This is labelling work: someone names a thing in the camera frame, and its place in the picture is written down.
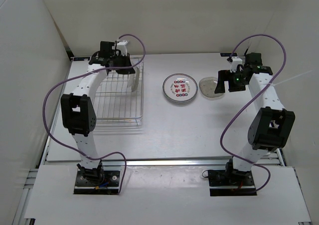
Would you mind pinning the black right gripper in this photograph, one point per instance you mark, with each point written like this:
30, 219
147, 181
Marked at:
226, 76

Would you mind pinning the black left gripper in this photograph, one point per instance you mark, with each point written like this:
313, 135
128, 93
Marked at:
126, 59

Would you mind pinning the clear glass plate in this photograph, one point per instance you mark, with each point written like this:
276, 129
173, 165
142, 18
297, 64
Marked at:
133, 80
207, 88

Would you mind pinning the green rim dotted plate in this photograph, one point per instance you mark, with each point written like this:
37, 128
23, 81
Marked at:
180, 88

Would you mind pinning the clear glass plate back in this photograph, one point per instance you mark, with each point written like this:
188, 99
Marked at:
133, 80

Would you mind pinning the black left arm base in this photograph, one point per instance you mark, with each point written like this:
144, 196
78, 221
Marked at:
108, 184

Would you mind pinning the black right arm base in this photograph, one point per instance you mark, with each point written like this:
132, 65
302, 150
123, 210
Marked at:
229, 182

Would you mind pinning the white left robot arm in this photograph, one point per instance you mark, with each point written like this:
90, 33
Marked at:
78, 114

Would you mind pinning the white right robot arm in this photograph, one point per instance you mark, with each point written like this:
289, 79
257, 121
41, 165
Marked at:
272, 125

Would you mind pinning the dark blue label sticker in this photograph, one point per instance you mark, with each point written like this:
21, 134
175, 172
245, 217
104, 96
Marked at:
224, 54

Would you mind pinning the blue label sticker left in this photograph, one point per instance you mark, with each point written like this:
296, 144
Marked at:
81, 58

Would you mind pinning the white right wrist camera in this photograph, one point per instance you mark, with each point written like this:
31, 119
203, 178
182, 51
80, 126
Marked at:
234, 62

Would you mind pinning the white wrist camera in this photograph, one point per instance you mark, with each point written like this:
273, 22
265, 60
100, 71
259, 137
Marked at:
120, 46
234, 62

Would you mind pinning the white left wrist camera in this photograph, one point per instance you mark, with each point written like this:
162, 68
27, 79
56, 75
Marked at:
120, 46

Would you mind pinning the silver wire dish rack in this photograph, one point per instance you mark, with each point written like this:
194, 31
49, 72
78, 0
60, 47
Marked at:
115, 103

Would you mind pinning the white cable tie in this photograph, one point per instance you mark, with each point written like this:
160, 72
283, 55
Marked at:
291, 78

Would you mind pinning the aluminium mounting rail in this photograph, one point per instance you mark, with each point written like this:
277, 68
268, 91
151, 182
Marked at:
156, 162

